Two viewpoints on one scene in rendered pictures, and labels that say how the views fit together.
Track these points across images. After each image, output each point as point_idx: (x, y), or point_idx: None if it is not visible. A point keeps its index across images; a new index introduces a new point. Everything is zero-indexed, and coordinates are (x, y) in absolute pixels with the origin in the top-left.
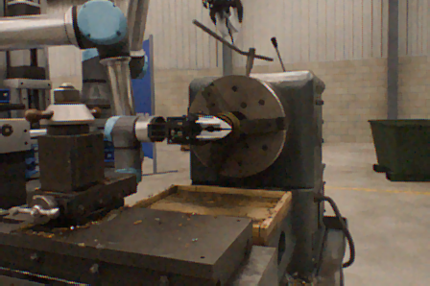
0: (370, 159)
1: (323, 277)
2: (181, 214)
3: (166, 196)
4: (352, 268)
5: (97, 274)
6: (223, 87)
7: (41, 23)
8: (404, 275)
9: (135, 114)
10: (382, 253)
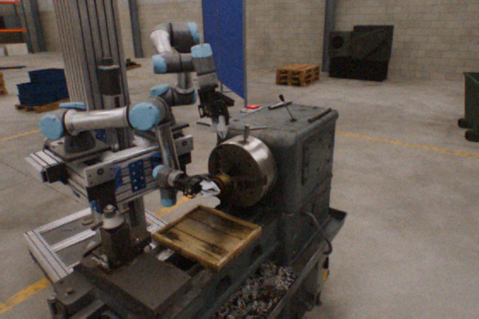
0: (463, 109)
1: (300, 263)
2: (164, 265)
3: (190, 214)
4: (375, 232)
5: (121, 295)
6: (227, 150)
7: (110, 118)
8: (415, 245)
9: (175, 157)
10: (409, 222)
